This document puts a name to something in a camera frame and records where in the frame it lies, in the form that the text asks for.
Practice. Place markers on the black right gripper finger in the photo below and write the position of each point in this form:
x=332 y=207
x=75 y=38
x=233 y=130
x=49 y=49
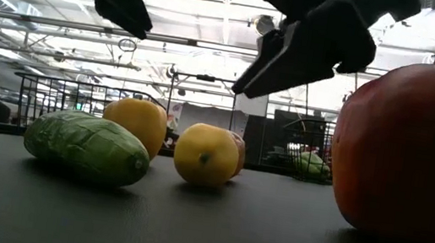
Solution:
x=268 y=47
x=331 y=43

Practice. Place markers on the white sheet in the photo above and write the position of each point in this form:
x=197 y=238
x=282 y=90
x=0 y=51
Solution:
x=210 y=114

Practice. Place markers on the green cucumber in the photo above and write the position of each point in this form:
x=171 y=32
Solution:
x=86 y=145

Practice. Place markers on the long ceiling light strip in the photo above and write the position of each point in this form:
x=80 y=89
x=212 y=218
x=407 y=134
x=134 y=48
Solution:
x=161 y=38

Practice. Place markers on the black metal frame rig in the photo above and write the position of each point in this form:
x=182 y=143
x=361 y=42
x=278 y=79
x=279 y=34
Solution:
x=205 y=77

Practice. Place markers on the green bell pepper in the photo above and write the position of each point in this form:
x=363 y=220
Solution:
x=313 y=165

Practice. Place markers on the red apple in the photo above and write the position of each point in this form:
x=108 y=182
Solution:
x=408 y=157

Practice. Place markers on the orange oval vegetable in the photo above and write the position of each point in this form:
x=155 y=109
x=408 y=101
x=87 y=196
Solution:
x=241 y=152

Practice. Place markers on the yellow bell pepper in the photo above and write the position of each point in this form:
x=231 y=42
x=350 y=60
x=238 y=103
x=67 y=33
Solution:
x=136 y=125

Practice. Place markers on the yellow lemon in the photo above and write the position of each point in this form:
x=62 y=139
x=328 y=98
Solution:
x=206 y=154

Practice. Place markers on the black table mat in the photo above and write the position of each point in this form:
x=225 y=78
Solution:
x=227 y=233

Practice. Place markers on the black computer case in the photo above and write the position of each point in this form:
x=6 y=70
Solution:
x=281 y=126

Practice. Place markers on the black panel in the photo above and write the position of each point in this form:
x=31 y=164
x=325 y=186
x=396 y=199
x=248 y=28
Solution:
x=253 y=139

